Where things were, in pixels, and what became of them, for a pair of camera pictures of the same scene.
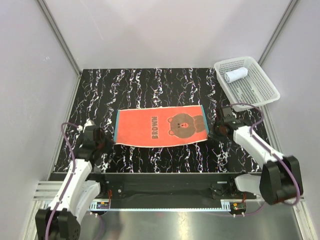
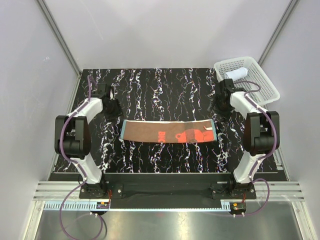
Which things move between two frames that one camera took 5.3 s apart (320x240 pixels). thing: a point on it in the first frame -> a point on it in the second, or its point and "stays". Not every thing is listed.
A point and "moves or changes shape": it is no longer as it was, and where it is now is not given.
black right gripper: x=212 y=134 -> x=213 y=107
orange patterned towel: x=146 y=127 moves or changes shape
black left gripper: x=110 y=143 -> x=118 y=112
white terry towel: x=230 y=76 stays
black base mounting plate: x=212 y=186 stays
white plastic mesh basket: x=255 y=88 stays
